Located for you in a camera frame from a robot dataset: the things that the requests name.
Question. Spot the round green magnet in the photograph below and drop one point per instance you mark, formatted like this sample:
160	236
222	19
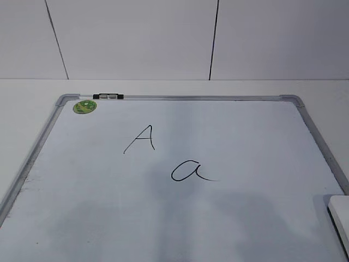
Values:
84	107

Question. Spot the white board with aluminium frame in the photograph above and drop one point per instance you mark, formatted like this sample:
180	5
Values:
152	178

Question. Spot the white eraser with black felt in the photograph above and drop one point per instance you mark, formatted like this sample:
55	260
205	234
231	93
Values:
338	209

